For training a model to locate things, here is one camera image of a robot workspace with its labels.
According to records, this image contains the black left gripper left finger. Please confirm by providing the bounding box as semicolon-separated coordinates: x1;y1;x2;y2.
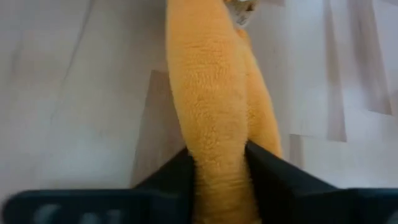
1;147;198;224

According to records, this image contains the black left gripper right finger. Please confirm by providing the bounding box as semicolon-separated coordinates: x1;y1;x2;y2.
244;139;398;224

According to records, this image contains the orange microfiber towel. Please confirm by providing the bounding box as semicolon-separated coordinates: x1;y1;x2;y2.
164;0;284;224

